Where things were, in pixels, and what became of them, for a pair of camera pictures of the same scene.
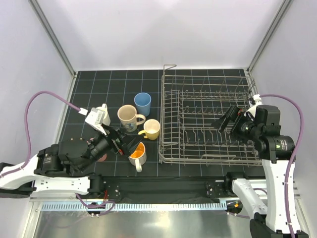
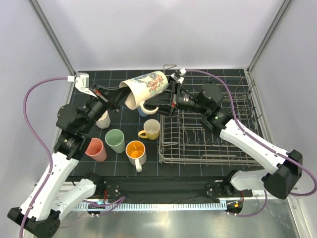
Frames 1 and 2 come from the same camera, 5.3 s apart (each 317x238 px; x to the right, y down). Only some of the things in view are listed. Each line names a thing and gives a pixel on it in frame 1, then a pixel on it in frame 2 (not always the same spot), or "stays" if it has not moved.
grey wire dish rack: (190, 103) stays
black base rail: (164, 187) stays
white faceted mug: (107, 119) stays
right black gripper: (231, 114) → (163, 100)
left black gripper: (128, 144) → (110, 98)
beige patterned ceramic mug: (129, 119) → (145, 88)
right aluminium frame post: (282, 11) stays
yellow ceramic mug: (151, 129) stays
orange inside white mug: (138, 157) stays
